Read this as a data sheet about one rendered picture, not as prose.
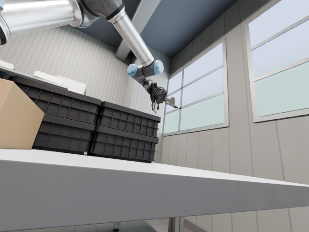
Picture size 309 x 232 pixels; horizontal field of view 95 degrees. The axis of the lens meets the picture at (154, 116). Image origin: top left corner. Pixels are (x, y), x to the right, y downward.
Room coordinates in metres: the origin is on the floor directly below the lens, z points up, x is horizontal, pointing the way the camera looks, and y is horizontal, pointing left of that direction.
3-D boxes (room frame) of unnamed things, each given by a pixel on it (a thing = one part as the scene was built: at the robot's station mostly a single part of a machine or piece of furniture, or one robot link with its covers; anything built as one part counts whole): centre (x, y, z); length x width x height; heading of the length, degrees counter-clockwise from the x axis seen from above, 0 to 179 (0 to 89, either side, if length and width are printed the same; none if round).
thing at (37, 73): (1.89, 1.60, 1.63); 0.36 x 0.34 x 0.09; 118
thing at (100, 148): (0.81, 0.18, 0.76); 0.40 x 0.30 x 0.12; 27
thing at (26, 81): (0.67, 0.45, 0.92); 0.40 x 0.30 x 0.02; 27
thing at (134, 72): (0.76, 0.13, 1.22); 0.11 x 0.11 x 0.08; 54
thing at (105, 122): (0.81, 0.18, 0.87); 0.40 x 0.30 x 0.11; 27
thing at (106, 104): (0.81, 0.18, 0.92); 0.40 x 0.30 x 0.02; 27
